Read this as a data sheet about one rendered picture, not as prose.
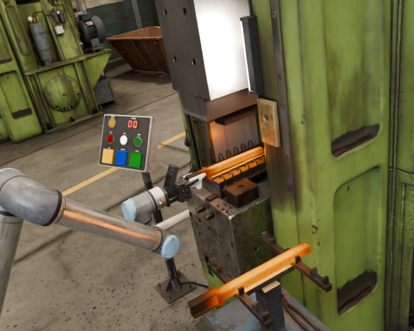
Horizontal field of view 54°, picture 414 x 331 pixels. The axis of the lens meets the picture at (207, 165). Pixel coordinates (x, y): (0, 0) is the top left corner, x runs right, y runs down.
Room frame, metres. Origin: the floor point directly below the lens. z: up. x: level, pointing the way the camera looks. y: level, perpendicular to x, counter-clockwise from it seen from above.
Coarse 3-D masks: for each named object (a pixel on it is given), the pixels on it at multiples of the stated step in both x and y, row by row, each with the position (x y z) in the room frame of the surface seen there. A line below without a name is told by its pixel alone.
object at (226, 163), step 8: (248, 152) 1.67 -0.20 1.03; (256, 152) 1.68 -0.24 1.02; (224, 160) 1.63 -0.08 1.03; (232, 160) 1.62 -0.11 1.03; (240, 160) 1.63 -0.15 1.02; (208, 168) 1.57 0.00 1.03; (216, 168) 1.57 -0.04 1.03; (224, 168) 1.59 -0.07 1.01; (192, 176) 1.52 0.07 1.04; (208, 176) 1.54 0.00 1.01
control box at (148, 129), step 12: (108, 120) 2.09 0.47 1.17; (120, 120) 2.04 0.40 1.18; (132, 120) 1.99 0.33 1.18; (144, 120) 1.95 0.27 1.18; (156, 120) 1.95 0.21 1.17; (108, 132) 2.06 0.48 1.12; (120, 132) 2.01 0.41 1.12; (132, 132) 1.96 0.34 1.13; (144, 132) 1.92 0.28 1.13; (156, 132) 1.94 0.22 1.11; (108, 144) 2.03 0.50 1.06; (120, 144) 1.98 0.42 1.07; (132, 144) 1.93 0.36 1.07; (144, 144) 1.89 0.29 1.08; (156, 144) 1.92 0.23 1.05; (144, 156) 1.86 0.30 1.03; (156, 156) 1.90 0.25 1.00; (120, 168) 1.92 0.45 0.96; (132, 168) 1.87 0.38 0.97; (144, 168) 1.83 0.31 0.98
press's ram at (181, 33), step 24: (168, 0) 1.61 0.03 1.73; (192, 0) 1.46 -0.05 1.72; (216, 0) 1.50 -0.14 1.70; (240, 0) 1.55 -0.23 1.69; (168, 24) 1.65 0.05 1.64; (192, 24) 1.49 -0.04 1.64; (216, 24) 1.49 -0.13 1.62; (240, 24) 1.54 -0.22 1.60; (168, 48) 1.69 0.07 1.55; (192, 48) 1.52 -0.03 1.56; (216, 48) 1.49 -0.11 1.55; (240, 48) 1.53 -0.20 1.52; (192, 72) 1.55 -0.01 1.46; (216, 72) 1.48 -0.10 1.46; (240, 72) 1.53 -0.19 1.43; (216, 96) 1.47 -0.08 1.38
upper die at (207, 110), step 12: (180, 96) 1.67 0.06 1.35; (192, 96) 1.58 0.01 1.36; (228, 96) 1.55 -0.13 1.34; (240, 96) 1.58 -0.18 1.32; (252, 96) 1.61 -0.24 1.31; (192, 108) 1.59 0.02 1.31; (204, 108) 1.50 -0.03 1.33; (216, 108) 1.52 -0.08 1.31; (228, 108) 1.55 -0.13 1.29; (240, 108) 1.58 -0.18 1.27; (204, 120) 1.52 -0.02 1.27
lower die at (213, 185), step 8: (256, 144) 1.85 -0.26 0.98; (240, 152) 1.79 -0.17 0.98; (248, 160) 1.65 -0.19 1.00; (256, 160) 1.65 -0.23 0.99; (264, 160) 1.63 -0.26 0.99; (232, 168) 1.60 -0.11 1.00; (248, 168) 1.59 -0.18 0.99; (256, 168) 1.60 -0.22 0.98; (216, 176) 1.55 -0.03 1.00; (224, 176) 1.55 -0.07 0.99; (232, 176) 1.54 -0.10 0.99; (240, 176) 1.55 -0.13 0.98; (264, 176) 1.62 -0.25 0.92; (208, 184) 1.58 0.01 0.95; (216, 184) 1.52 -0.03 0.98; (224, 184) 1.51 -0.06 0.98; (216, 192) 1.53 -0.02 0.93
